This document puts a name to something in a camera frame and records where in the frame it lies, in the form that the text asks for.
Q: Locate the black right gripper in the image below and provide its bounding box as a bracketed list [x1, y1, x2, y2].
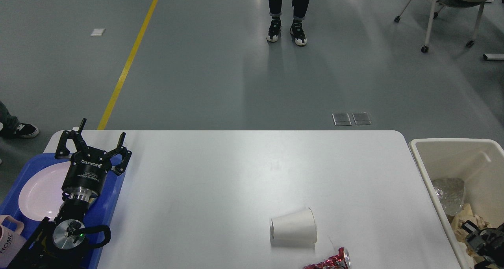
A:
[461, 220, 504, 269]

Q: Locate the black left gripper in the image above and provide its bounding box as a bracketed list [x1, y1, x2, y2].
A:
[55, 118, 132, 199]

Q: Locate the brown paper ball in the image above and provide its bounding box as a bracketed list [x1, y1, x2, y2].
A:
[457, 216, 493, 258]

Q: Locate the brown paper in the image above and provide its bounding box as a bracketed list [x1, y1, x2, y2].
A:
[450, 203, 480, 242]

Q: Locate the aluminium foil sheet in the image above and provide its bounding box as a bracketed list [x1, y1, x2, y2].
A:
[432, 178, 465, 216]

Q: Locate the pink plate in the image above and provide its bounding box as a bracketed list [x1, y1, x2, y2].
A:
[18, 161, 70, 221]

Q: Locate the white paper cup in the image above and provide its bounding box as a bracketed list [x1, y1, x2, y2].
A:
[270, 208, 318, 244]

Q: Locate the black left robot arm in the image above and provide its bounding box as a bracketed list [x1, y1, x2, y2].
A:
[7, 119, 133, 269]

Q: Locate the beige plastic bin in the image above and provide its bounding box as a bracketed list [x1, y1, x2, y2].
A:
[409, 138, 504, 269]

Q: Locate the pink HOME mug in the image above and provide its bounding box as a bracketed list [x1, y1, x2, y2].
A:
[0, 215, 26, 268]

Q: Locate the crushed red can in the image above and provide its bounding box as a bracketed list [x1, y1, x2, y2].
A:
[304, 247, 351, 269]

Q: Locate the right metal floor plate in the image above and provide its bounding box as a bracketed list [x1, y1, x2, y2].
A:
[352, 112, 372, 125]

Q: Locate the metal floor plate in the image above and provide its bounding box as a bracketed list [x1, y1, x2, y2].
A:
[332, 113, 352, 126]
[352, 112, 372, 125]

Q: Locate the left metal floor plate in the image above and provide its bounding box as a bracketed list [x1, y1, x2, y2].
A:
[332, 113, 352, 126]

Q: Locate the grey bar on floor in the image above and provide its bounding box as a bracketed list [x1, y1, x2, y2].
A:
[483, 53, 504, 61]

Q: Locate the person in black coat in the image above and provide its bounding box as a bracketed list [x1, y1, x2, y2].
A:
[250, 0, 324, 47]

